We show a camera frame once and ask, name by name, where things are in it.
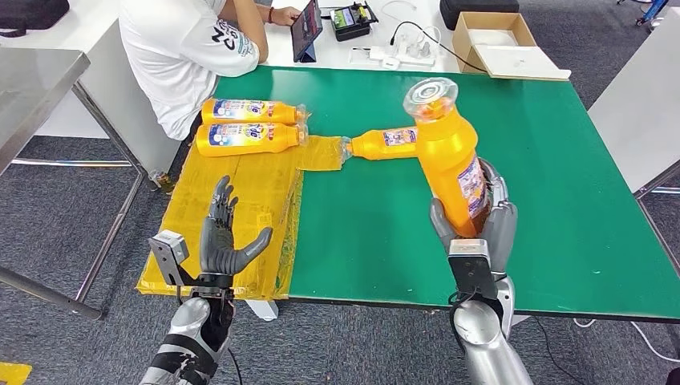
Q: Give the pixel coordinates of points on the black tablet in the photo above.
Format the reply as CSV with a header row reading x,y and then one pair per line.
x,y
307,29

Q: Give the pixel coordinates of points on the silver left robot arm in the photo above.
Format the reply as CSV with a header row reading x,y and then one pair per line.
x,y
186,340

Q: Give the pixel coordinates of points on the white table foot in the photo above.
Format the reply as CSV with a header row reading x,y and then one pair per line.
x,y
261,310
518,319

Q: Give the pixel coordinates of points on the white charger adapter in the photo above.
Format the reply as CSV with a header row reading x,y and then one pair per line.
x,y
390,62

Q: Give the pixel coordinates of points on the white power strip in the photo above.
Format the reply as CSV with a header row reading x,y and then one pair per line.
x,y
409,55

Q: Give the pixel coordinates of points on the steel table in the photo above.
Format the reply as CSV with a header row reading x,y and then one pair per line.
x,y
37,90

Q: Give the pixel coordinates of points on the blue metal frame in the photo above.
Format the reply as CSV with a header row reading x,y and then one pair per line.
x,y
653,8

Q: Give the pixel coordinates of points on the black label printer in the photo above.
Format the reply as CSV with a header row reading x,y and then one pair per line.
x,y
351,20

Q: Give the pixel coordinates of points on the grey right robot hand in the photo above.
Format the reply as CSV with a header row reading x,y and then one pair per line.
x,y
502,228

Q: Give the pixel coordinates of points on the white desk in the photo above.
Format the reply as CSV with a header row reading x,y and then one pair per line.
x,y
101,79

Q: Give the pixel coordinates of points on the person's right forearm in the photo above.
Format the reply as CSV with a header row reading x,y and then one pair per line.
x,y
247,26

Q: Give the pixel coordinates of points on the yellow floor tape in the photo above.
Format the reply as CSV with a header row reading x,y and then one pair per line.
x,y
13,374

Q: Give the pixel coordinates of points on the yellow taped sheet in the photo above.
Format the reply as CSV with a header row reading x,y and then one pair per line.
x,y
228,180

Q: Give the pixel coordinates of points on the orange detergent bottle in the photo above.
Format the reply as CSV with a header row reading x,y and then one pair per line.
x,y
446,159
249,111
244,139
377,146

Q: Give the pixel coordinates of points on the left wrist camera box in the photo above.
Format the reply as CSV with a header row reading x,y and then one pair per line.
x,y
167,255

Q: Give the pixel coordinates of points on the black bag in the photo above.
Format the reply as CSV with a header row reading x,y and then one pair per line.
x,y
32,11

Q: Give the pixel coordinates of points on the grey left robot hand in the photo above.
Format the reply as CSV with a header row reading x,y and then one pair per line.
x,y
220,250

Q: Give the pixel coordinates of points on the white foam insert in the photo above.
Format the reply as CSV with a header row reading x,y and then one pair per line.
x,y
493,37

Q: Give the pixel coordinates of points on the black case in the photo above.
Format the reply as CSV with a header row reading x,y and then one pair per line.
x,y
478,10

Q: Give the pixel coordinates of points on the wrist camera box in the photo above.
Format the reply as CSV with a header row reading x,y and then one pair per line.
x,y
471,271
167,255

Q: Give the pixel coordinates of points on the person's left hand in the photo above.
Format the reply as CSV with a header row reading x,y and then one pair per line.
x,y
287,15

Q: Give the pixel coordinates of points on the white side table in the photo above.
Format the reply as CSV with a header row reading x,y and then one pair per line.
x,y
637,106

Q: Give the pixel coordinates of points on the person's left forearm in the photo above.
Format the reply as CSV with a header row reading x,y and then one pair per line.
x,y
265,13

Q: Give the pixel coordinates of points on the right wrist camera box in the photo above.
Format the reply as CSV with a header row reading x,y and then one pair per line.
x,y
471,271

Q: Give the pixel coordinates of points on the cardboard box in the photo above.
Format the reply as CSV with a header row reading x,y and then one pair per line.
x,y
481,56

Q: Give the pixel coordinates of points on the person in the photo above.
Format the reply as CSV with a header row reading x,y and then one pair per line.
x,y
175,53

